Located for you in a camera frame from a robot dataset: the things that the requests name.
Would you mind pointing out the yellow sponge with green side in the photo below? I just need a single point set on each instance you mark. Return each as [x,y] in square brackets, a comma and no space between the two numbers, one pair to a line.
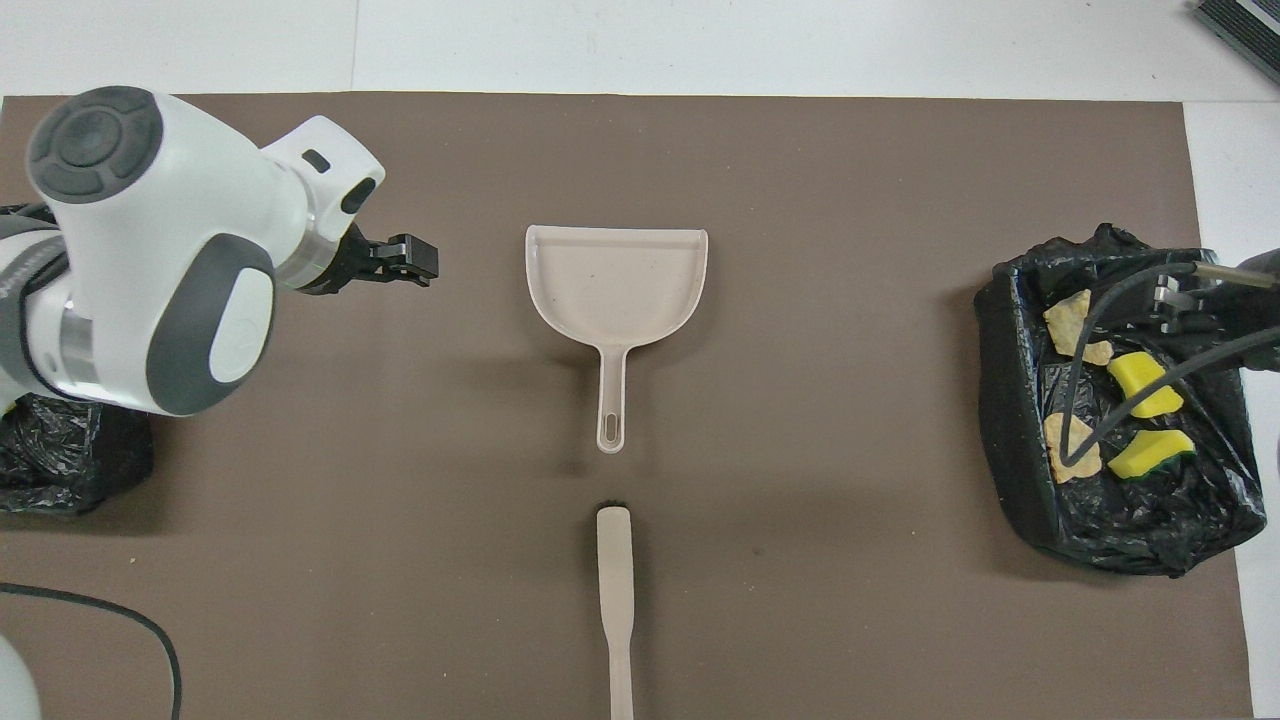
[1150,457]

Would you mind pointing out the pale toast bread piece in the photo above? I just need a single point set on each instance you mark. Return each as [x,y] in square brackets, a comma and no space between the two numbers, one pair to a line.
[1062,322]

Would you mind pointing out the black bag over pink bin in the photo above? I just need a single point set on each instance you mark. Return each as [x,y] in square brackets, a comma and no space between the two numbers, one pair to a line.
[60,450]

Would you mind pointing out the beige plastic dustpan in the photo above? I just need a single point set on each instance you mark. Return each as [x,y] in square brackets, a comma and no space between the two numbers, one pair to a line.
[615,290]

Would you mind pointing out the black bag lined bin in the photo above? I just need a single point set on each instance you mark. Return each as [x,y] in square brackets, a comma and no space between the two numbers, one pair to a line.
[1010,450]

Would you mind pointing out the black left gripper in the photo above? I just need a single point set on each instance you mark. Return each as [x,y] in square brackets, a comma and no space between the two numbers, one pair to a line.
[340,262]

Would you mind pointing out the dark ribbed object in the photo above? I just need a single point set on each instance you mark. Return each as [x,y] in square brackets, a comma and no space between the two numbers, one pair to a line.
[1245,30]

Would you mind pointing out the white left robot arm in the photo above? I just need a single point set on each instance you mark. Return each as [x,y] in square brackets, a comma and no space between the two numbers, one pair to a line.
[150,250]

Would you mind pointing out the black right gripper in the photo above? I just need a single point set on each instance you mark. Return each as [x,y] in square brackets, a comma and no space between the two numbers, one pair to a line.
[1215,305]

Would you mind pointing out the yellow sponge chunk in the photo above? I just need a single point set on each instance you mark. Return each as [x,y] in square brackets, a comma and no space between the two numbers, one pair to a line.
[1140,375]

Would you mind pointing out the small croissant piece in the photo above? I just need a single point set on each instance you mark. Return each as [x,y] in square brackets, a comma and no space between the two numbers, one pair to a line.
[1058,440]

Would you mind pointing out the beige hand brush black bristles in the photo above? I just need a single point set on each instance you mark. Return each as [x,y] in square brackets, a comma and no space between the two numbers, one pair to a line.
[615,570]

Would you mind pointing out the brown table mat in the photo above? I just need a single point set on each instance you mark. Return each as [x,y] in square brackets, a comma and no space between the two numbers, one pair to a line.
[800,550]

